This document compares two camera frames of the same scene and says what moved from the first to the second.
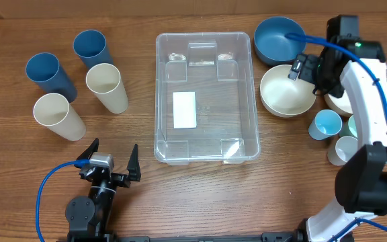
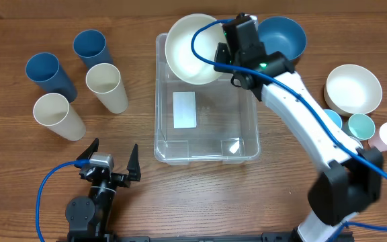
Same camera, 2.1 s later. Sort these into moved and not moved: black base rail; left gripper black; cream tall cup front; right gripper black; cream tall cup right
Moved: right gripper black
Not moved: left gripper black; cream tall cup right; black base rail; cream tall cup front
